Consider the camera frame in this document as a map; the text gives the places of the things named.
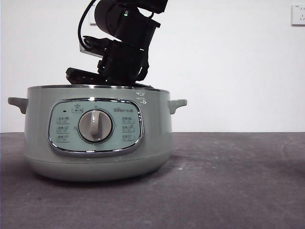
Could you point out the pale green electric pot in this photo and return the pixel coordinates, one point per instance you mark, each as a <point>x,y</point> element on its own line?
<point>95,164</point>

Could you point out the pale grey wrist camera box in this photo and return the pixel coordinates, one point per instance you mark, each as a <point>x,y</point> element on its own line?
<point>89,51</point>

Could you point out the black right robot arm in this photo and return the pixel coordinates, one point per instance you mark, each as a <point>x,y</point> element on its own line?
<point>128,23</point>

